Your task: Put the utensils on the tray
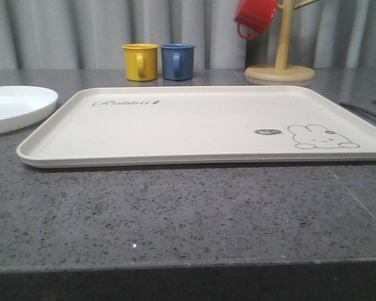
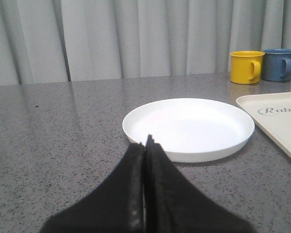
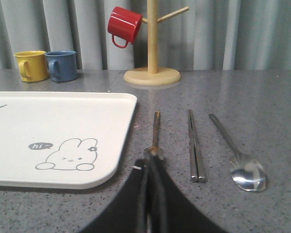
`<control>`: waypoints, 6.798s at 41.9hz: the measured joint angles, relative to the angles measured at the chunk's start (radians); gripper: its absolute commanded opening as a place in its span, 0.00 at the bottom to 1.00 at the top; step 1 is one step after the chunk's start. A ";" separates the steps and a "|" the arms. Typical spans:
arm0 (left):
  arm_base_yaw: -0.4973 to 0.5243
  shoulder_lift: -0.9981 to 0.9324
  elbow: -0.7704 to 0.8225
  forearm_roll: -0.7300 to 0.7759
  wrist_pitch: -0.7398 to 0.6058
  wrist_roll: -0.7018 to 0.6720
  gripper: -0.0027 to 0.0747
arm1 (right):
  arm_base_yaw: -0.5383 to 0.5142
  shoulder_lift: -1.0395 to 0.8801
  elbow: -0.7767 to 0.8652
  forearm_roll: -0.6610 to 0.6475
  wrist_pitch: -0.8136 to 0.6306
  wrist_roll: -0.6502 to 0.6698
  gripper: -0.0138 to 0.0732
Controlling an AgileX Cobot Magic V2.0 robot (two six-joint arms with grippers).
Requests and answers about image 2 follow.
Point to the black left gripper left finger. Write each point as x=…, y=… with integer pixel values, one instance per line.
x=115, y=206

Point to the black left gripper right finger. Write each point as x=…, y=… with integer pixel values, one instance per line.
x=174, y=205

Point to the white round plate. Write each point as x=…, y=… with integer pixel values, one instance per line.
x=190, y=130

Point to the cream rabbit serving tray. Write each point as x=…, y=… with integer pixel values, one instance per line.
x=272, y=114

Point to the yellow mug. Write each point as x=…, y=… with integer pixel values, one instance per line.
x=246, y=66

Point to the blue mug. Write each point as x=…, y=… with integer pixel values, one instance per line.
x=276, y=66

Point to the grey curtain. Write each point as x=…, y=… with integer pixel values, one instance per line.
x=46, y=41

